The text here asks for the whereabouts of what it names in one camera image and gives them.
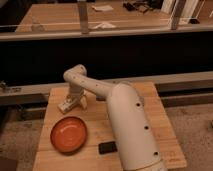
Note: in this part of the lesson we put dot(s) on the wooden background table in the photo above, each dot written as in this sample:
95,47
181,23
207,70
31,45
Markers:
65,16

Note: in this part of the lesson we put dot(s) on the grey metal rail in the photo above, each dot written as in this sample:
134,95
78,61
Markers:
174,89

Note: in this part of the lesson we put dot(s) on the orange ceramic bowl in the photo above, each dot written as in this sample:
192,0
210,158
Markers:
68,134

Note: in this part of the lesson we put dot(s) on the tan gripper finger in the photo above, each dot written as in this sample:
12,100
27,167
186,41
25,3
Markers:
83,103
69,99

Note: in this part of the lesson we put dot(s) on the grey metal post right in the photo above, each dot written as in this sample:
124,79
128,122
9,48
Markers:
176,14

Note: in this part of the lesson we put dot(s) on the grey metal post left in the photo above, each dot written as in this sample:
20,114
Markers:
83,16

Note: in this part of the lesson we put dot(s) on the white crumpled cloth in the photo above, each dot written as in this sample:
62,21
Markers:
104,25

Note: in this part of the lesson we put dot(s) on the white labelled bottle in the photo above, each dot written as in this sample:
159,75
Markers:
65,107

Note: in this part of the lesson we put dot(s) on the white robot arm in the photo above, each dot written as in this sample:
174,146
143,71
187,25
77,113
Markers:
135,142

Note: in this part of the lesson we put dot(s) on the grey metal post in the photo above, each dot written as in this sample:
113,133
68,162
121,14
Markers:
83,16
176,14

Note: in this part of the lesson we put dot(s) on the white paper on table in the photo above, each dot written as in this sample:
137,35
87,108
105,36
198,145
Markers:
103,8

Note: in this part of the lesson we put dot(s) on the black rectangular block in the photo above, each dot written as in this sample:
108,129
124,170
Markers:
107,147

